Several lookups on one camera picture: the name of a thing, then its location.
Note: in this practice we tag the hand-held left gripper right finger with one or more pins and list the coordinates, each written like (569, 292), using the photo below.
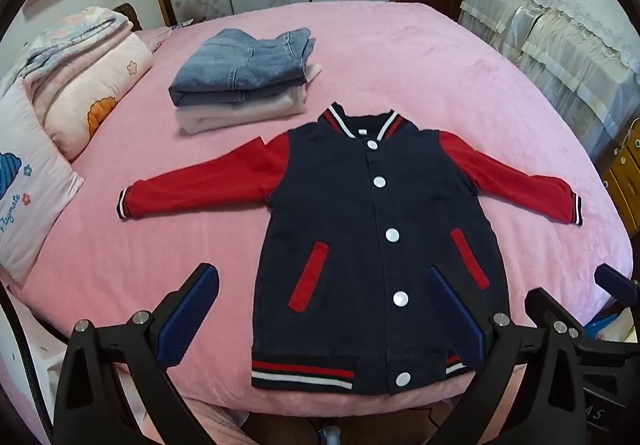
(462, 320)

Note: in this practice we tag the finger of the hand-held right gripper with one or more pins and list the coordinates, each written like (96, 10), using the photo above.
(617, 282)
(547, 305)

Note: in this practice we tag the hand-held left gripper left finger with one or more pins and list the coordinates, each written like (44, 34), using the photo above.
(187, 315)

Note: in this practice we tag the navy and red varsity jacket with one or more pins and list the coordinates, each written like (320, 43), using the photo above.
(350, 225)

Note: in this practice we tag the blue plastic bag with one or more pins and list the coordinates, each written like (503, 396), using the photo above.
(612, 327)

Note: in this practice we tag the pink bed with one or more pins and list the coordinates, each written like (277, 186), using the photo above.
(150, 250)

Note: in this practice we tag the wooden drawer cabinet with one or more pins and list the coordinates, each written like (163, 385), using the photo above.
(625, 180)

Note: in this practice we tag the pink printed pillow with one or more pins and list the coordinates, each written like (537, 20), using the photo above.
(30, 185)

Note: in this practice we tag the folded beige garment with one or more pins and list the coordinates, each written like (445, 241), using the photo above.
(240, 115)

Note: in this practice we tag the folded pink floral quilt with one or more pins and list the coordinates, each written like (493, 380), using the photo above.
(95, 90)

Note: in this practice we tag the folded blue jeans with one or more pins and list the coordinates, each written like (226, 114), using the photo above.
(235, 65)

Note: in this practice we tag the lace-covered furniture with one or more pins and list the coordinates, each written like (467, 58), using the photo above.
(560, 25)

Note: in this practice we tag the dark wooden headboard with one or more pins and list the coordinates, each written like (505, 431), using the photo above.
(129, 17)

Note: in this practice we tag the folded blue striped blanket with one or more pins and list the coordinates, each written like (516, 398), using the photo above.
(75, 32)

